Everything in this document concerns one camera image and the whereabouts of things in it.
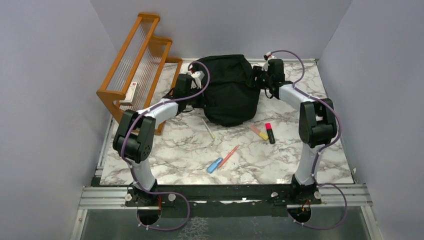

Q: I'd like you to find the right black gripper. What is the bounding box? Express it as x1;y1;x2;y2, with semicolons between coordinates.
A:
244;66;272;91

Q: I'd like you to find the small white red box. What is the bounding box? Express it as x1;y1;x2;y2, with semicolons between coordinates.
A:
119;81;139;106

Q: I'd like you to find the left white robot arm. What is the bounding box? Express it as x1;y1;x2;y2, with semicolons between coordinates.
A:
112;71;210;206

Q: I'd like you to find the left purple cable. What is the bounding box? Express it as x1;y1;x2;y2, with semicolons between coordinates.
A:
119;60;211;233

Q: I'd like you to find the orange wooden rack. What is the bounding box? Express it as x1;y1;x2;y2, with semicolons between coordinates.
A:
96;12;183;123

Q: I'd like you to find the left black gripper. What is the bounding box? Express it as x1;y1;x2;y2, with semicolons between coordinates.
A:
184;84;212;108

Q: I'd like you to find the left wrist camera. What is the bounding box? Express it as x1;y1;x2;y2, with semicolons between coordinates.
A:
189;71;205;89

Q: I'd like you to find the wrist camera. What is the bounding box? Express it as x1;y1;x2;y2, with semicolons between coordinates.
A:
189;71;205;89
261;51;276;72

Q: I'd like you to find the black pink highlighter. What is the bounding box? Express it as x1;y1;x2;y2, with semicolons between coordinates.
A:
265;122;276;144

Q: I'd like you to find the white yellow-tipped pen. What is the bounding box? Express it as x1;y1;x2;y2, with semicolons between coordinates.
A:
201;118;216;140

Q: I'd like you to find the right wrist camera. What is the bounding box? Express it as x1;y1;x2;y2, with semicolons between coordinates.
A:
261;51;276;72

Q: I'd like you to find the orange pen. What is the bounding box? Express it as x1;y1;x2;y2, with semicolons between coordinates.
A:
218;145;239;168

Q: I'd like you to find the peach yellow highlighter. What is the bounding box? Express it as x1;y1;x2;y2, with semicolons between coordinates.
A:
248;125;269;141

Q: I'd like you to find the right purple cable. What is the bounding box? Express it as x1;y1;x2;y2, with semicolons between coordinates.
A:
269;49;349;231

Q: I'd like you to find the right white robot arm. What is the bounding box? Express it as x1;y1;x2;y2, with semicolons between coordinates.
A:
252;58;338;204

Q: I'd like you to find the blue glue stick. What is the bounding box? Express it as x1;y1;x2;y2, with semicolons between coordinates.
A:
206;157;223;174

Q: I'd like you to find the purple cable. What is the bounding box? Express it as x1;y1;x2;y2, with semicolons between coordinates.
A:
269;49;349;231
119;60;211;233

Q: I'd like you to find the black backpack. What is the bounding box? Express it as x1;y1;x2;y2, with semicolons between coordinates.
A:
191;54;260;127

